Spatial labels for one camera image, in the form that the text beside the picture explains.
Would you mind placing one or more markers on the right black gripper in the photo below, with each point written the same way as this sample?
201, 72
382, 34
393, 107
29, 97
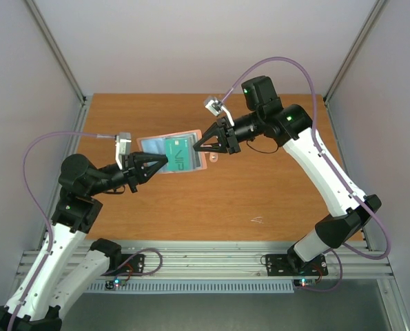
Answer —
231, 136

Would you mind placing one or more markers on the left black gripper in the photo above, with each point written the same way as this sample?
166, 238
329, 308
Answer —
136, 169

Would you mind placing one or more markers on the teal VIP card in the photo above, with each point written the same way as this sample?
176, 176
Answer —
179, 155

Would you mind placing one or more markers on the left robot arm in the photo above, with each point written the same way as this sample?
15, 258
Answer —
45, 297

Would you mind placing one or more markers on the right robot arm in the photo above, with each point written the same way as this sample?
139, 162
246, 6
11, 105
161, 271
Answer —
350, 209

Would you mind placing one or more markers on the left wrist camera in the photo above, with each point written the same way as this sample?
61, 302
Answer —
123, 142

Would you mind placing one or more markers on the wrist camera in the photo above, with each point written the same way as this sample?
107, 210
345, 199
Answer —
123, 142
217, 108

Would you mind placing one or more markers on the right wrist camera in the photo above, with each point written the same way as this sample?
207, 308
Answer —
217, 108

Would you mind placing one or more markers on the left aluminium corner post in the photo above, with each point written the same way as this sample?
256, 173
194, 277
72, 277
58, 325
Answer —
44, 29

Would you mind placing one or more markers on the aluminium corner post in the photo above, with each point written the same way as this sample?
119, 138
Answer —
44, 29
362, 35

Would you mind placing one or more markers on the aluminium rail frame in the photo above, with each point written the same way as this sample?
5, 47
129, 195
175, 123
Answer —
200, 261

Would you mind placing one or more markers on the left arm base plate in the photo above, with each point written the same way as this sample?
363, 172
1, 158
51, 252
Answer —
134, 265

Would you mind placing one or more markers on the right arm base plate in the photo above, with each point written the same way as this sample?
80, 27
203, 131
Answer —
284, 265

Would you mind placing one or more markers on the grey slotted cable duct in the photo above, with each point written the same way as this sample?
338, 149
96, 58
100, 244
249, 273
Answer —
173, 286

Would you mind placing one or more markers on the right aluminium corner post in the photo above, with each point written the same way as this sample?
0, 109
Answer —
362, 35

